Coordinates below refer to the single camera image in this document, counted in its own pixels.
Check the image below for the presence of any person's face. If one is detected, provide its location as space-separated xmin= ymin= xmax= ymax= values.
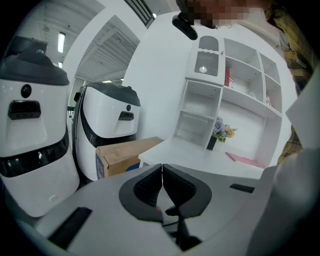
xmin=187 ymin=0 xmax=251 ymax=28

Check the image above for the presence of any pink flat box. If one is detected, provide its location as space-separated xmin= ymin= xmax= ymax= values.
xmin=226 ymin=151 xmax=248 ymax=163
xmin=243 ymin=157 xmax=266 ymax=169

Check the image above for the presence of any ceiling air vent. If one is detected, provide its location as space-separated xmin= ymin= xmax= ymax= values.
xmin=124 ymin=0 xmax=157 ymax=28

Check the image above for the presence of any black head camera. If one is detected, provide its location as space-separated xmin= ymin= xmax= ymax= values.
xmin=171 ymin=12 xmax=198 ymax=41

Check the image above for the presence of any white shelf hutch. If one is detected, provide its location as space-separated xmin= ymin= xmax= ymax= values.
xmin=172 ymin=34 xmax=285 ymax=166

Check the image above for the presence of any person's yellow plaid shirt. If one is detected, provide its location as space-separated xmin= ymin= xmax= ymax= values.
xmin=264 ymin=2 xmax=316 ymax=166

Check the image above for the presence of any large white black robot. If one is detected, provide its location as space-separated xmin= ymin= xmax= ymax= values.
xmin=72 ymin=82 xmax=142 ymax=182
xmin=0 ymin=36 xmax=81 ymax=218

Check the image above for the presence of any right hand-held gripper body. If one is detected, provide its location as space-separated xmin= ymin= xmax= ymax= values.
xmin=249 ymin=73 xmax=320 ymax=253

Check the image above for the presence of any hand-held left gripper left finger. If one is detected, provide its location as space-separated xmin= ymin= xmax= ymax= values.
xmin=34 ymin=163 xmax=181 ymax=256

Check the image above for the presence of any red book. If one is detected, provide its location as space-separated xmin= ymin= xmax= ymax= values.
xmin=224 ymin=66 xmax=235 ymax=87

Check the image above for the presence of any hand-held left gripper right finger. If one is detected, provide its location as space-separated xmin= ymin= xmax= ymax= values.
xmin=162 ymin=163 xmax=262 ymax=253

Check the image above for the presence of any white desk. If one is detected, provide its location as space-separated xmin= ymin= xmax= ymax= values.
xmin=138 ymin=137 xmax=283 ymax=181

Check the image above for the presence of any potted flower bouquet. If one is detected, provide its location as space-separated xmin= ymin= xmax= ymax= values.
xmin=206 ymin=116 xmax=238 ymax=151

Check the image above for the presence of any brown cardboard box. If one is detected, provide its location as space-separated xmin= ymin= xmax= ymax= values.
xmin=95 ymin=136 xmax=165 ymax=180

